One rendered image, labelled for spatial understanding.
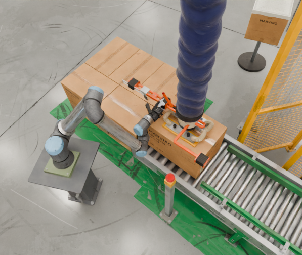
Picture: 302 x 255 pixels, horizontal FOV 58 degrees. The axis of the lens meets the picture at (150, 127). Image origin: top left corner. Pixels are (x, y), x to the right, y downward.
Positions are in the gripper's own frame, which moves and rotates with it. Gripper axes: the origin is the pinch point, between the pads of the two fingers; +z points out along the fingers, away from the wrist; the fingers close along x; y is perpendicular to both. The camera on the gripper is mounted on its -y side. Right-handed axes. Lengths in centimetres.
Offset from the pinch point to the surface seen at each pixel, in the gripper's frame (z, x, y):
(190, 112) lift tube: -8.2, 20.9, 33.0
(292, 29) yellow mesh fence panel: 41, 78, 66
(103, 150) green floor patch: -40, -106, -65
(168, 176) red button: -50, -4, 45
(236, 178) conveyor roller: 2, -54, 82
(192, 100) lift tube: -7.1, 34.3, 32.9
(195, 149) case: -15.2, -13.3, 44.9
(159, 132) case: -20.4, -13.1, 12.1
